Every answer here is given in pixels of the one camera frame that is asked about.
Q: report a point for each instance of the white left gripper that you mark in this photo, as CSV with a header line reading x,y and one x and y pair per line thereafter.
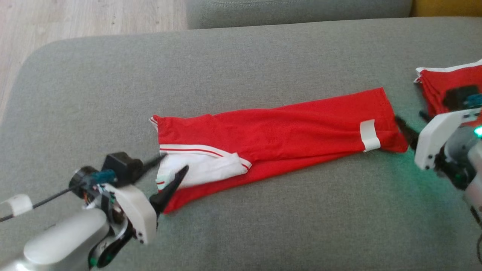
x,y
137,214

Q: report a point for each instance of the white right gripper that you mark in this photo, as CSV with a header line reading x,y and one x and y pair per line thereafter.
x,y
437,135

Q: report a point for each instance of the red white Bulls shorts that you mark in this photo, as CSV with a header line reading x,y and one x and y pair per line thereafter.
x,y
437,86

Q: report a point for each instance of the red white Bulls jersey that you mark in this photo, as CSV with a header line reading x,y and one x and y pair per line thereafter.
x,y
293,131

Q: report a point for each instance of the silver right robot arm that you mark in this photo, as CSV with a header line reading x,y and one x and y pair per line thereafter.
x,y
461,145

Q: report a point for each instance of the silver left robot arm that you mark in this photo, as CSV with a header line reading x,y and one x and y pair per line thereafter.
x,y
64,241

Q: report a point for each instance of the wide yellow sofa backrest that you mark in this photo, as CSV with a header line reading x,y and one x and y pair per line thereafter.
x,y
448,7

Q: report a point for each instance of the large grey sofa ottoman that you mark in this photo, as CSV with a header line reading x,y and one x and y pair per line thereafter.
x,y
226,67

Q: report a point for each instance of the grey sofa back cushion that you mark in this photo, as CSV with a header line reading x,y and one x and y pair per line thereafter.
x,y
301,13

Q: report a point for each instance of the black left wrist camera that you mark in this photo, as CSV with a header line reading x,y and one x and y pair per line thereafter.
x,y
122,165

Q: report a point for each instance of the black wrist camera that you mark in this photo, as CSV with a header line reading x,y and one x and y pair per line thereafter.
x,y
457,97
122,165

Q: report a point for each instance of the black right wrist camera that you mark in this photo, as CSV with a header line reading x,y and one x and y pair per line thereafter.
x,y
457,97

